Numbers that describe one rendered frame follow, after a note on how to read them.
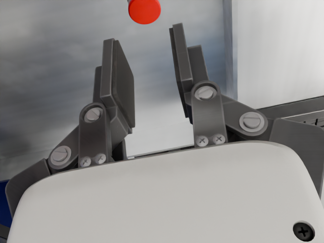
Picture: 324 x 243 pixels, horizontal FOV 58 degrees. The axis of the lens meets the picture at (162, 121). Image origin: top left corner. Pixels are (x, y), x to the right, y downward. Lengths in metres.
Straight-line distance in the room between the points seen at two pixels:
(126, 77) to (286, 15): 0.18
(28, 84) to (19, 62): 0.03
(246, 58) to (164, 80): 0.08
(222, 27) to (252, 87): 0.10
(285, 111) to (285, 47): 0.10
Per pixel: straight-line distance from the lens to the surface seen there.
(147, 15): 0.20
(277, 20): 0.29
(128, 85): 0.15
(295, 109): 0.39
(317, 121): 0.56
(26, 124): 0.37
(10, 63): 0.30
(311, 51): 0.34
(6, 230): 0.37
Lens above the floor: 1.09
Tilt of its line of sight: 35 degrees down
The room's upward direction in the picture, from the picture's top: 173 degrees clockwise
